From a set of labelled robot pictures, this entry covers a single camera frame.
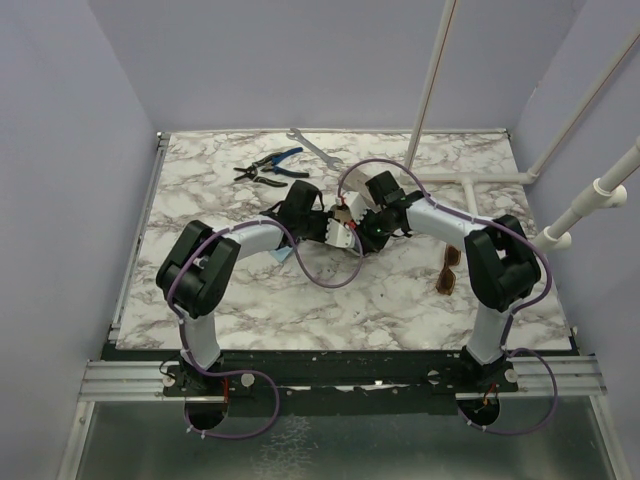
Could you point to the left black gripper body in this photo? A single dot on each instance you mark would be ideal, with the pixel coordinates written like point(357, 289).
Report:
point(313, 225)

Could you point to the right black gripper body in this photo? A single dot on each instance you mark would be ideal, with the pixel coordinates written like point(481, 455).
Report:
point(375, 230)

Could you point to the grey rectangular block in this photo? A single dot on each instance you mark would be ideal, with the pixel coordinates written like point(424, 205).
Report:
point(356, 181)

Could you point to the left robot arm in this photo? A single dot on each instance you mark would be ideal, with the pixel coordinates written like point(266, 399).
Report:
point(195, 274)

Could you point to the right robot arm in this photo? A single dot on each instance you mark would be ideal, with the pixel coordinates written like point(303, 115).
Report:
point(502, 268)

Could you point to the silver open-end wrench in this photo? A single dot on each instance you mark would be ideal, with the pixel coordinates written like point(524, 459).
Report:
point(332, 162)

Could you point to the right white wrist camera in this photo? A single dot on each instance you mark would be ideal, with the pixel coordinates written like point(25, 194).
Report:
point(355, 204)

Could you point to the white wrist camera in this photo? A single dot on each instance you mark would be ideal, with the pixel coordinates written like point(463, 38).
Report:
point(355, 204)
point(339, 235)

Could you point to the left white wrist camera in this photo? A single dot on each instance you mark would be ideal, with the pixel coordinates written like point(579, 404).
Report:
point(339, 235)

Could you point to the blue handled pliers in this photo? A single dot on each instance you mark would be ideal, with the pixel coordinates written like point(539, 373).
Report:
point(272, 163)

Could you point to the black handled cutters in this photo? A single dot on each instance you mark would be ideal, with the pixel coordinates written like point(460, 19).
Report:
point(254, 177)

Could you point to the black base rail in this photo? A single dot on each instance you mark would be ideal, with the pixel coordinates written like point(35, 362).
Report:
point(304, 383)

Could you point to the white PVC pipe frame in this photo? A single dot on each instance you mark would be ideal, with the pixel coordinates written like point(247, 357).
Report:
point(603, 38)

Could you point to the aluminium extrusion rail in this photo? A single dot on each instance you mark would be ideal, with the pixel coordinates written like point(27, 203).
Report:
point(84, 411)

